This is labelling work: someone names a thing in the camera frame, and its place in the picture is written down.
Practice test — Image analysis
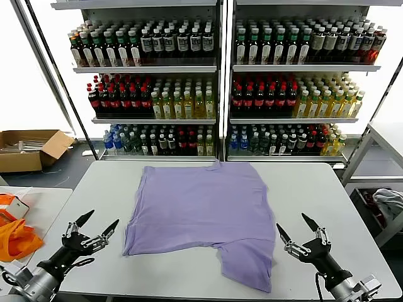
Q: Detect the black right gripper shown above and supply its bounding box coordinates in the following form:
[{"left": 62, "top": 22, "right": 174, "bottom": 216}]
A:
[{"left": 276, "top": 213, "right": 353, "bottom": 293}]

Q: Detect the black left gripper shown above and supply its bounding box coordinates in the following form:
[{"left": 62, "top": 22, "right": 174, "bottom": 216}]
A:
[{"left": 37, "top": 210, "right": 120, "bottom": 275}]

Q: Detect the purple t-shirt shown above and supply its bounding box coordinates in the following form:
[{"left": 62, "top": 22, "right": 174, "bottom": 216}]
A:
[{"left": 122, "top": 159, "right": 278, "bottom": 293}]

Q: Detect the black storage bin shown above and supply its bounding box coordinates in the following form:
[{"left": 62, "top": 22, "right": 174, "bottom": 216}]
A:
[{"left": 348, "top": 186, "right": 403, "bottom": 249}]

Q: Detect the red cloth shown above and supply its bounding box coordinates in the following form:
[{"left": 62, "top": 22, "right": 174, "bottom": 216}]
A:
[{"left": 361, "top": 190, "right": 385, "bottom": 228}]

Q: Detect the small white carton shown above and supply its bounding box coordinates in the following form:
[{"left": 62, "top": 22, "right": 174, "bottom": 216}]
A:
[{"left": 4, "top": 201, "right": 31, "bottom": 220}]

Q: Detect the orange bag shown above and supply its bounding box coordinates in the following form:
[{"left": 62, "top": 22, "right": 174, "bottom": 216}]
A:
[{"left": 0, "top": 218, "right": 44, "bottom": 262}]

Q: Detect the orange packaging piece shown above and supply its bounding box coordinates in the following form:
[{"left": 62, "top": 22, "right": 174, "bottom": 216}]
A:
[{"left": 0, "top": 193, "right": 20, "bottom": 208}]

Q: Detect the grey crumpled cloth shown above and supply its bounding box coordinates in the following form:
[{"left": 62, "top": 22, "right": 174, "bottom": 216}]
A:
[{"left": 372, "top": 187, "right": 403, "bottom": 221}]

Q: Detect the open cardboard box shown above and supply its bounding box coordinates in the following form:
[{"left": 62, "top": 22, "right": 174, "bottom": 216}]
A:
[{"left": 0, "top": 129, "right": 76, "bottom": 174}]

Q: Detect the clear plastic packaging bundle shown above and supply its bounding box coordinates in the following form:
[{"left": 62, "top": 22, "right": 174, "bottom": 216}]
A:
[{"left": 0, "top": 138, "right": 48, "bottom": 155}]

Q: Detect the red cap cola bottle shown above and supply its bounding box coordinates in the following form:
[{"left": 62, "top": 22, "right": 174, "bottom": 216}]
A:
[
  {"left": 286, "top": 85, "right": 298, "bottom": 116},
  {"left": 98, "top": 86, "right": 110, "bottom": 116},
  {"left": 129, "top": 86, "right": 141, "bottom": 116},
  {"left": 119, "top": 86, "right": 131, "bottom": 116},
  {"left": 139, "top": 86, "right": 152, "bottom": 116},
  {"left": 231, "top": 85, "right": 243, "bottom": 116},
  {"left": 253, "top": 85, "right": 265, "bottom": 116},
  {"left": 275, "top": 85, "right": 287, "bottom": 116},
  {"left": 264, "top": 85, "right": 276, "bottom": 116},
  {"left": 242, "top": 85, "right": 254, "bottom": 116},
  {"left": 108, "top": 86, "right": 121, "bottom": 116},
  {"left": 88, "top": 83, "right": 101, "bottom": 116}
]

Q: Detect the black slanted pole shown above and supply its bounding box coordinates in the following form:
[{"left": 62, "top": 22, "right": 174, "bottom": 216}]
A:
[
  {"left": 25, "top": 0, "right": 100, "bottom": 159},
  {"left": 366, "top": 58, "right": 403, "bottom": 126}
]

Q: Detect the grey metal shelf unit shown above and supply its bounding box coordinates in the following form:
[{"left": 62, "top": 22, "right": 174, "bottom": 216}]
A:
[
  {"left": 225, "top": 0, "right": 382, "bottom": 163},
  {"left": 50, "top": 0, "right": 222, "bottom": 162}
]

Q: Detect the green label tea bottle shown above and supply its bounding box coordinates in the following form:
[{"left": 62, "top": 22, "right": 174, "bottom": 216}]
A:
[
  {"left": 298, "top": 28, "right": 312, "bottom": 65},
  {"left": 273, "top": 27, "right": 287, "bottom": 65},
  {"left": 115, "top": 29, "right": 130, "bottom": 67},
  {"left": 247, "top": 27, "right": 261, "bottom": 65},
  {"left": 103, "top": 30, "right": 118, "bottom": 67},
  {"left": 235, "top": 27, "right": 248, "bottom": 65},
  {"left": 286, "top": 27, "right": 300, "bottom": 65},
  {"left": 261, "top": 27, "right": 274, "bottom": 65},
  {"left": 90, "top": 30, "right": 106, "bottom": 67},
  {"left": 78, "top": 30, "right": 94, "bottom": 67},
  {"left": 127, "top": 29, "right": 142, "bottom": 67}
]

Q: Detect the amber tea bottle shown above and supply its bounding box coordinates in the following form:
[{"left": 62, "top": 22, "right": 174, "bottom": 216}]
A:
[{"left": 69, "top": 30, "right": 82, "bottom": 67}]

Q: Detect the beige label dark bottle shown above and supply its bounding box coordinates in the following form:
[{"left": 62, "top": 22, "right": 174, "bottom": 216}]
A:
[
  {"left": 324, "top": 26, "right": 339, "bottom": 62},
  {"left": 310, "top": 26, "right": 326, "bottom": 62}
]

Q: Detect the white label dark bottle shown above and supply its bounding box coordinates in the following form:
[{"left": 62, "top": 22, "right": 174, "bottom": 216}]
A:
[
  {"left": 176, "top": 27, "right": 189, "bottom": 62},
  {"left": 151, "top": 27, "right": 164, "bottom": 62},
  {"left": 140, "top": 27, "right": 153, "bottom": 62},
  {"left": 188, "top": 27, "right": 202, "bottom": 62},
  {"left": 163, "top": 27, "right": 176, "bottom": 62},
  {"left": 201, "top": 26, "right": 214, "bottom": 62}
]

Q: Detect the blue white label bottle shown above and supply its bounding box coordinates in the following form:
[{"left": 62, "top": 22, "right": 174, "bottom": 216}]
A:
[
  {"left": 360, "top": 27, "right": 376, "bottom": 63},
  {"left": 348, "top": 26, "right": 364, "bottom": 62},
  {"left": 336, "top": 26, "right": 351, "bottom": 62}
]

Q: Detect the red tea bottle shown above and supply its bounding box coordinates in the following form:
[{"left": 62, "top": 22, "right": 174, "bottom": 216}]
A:
[{"left": 371, "top": 27, "right": 388, "bottom": 64}]

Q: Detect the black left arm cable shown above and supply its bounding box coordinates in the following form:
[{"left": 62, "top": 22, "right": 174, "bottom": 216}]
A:
[{"left": 55, "top": 257, "right": 95, "bottom": 277}]

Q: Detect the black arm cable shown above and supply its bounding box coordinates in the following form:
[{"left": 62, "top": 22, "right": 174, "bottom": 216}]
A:
[
  {"left": 55, "top": 257, "right": 95, "bottom": 277},
  {"left": 315, "top": 272, "right": 325, "bottom": 302}
]

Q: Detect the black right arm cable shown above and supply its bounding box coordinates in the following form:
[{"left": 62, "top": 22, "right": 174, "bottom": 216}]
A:
[{"left": 315, "top": 272, "right": 325, "bottom": 302}]

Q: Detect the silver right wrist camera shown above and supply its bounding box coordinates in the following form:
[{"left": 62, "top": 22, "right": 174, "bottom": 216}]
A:
[{"left": 358, "top": 274, "right": 383, "bottom": 298}]

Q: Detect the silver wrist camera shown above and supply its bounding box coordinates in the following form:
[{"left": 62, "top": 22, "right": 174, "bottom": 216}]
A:
[
  {"left": 2, "top": 266, "right": 34, "bottom": 296},
  {"left": 358, "top": 274, "right": 383, "bottom": 298}
]

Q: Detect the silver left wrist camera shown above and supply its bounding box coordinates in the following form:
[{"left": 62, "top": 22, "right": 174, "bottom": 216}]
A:
[{"left": 2, "top": 266, "right": 34, "bottom": 296}]

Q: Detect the grey metal frame table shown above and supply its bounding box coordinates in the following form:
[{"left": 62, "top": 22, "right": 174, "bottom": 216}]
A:
[{"left": 341, "top": 121, "right": 403, "bottom": 249}]

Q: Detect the grey metal frame post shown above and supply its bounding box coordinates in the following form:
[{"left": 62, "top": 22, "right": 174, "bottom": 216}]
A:
[{"left": 8, "top": 0, "right": 78, "bottom": 136}]

